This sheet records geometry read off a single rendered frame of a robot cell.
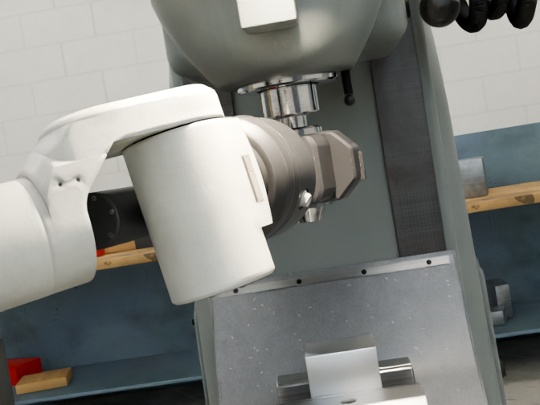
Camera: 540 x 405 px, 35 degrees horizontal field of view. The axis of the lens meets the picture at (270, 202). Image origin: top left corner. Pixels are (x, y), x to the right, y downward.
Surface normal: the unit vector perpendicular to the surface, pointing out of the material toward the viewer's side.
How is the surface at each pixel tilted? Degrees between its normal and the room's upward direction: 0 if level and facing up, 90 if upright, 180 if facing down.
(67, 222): 83
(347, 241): 90
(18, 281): 121
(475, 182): 90
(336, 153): 89
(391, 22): 99
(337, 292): 63
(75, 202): 82
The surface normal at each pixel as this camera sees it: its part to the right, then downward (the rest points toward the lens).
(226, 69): -0.36, 0.82
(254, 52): -0.09, 0.48
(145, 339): -0.08, 0.07
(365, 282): -0.14, -0.38
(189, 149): 0.24, -0.10
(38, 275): 0.58, 0.47
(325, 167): 0.94, -0.14
